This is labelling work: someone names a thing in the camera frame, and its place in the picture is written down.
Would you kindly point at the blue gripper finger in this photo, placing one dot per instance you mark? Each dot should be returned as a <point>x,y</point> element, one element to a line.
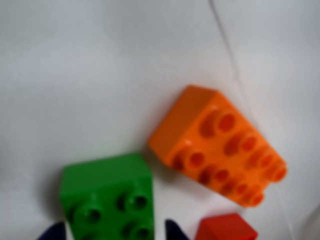
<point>175,232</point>
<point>55,232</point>

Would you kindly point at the green 2x4 block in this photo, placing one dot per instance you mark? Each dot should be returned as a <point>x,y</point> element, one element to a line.
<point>107,197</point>

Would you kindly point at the red block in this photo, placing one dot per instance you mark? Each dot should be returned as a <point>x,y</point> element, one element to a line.
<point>225,228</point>

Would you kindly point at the orange 2x4 block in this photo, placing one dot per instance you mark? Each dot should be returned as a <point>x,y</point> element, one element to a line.
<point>215,147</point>

